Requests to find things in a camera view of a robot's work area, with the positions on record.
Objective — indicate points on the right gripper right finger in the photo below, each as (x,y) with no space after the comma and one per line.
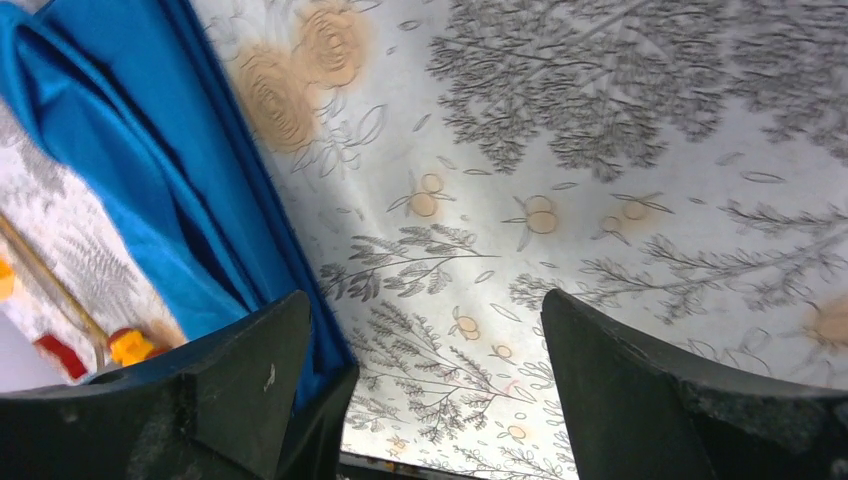
(636,407)

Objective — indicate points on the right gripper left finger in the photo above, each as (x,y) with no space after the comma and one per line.
(220,407)

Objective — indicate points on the blue cloth napkin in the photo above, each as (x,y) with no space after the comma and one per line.
(131,97)

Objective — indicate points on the blue orange toy car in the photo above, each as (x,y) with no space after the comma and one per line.
(123,348)

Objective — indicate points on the floral tablecloth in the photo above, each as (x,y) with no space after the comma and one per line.
(680,166)

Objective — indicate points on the gold fork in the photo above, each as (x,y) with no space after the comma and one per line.
(72,310)

